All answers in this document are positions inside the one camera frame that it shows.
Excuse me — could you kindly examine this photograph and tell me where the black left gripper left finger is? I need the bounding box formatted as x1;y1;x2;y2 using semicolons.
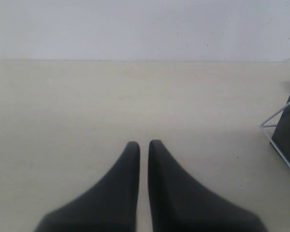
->
36;142;140;232

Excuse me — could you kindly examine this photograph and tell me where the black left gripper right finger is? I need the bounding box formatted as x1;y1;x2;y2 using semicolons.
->
148;140;267;232

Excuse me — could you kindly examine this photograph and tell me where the grey wire rack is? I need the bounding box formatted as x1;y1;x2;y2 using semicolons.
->
260;101;290;169

